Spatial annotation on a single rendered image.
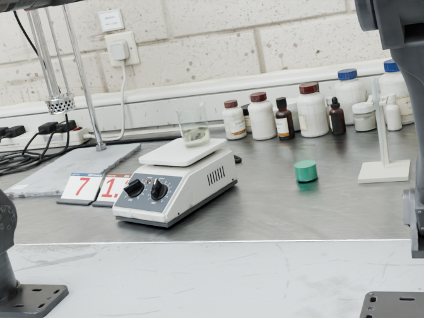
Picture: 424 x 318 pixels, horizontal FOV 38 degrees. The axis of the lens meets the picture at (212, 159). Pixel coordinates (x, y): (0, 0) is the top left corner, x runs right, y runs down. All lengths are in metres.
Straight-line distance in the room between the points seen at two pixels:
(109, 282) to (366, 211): 0.38
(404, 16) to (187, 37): 1.18
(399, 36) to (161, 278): 0.51
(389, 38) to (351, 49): 1.02
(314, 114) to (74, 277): 0.64
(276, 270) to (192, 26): 0.89
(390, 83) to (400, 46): 0.85
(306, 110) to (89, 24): 0.67
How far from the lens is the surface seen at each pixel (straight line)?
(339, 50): 1.49
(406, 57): 0.48
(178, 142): 1.16
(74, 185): 1.28
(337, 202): 0.99
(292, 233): 0.91
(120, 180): 1.20
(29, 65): 1.85
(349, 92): 1.37
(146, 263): 0.91
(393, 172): 1.06
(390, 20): 0.45
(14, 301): 0.90
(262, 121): 1.37
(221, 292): 0.79
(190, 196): 1.03
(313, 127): 1.33
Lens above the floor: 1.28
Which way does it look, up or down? 17 degrees down
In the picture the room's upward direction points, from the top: 11 degrees counter-clockwise
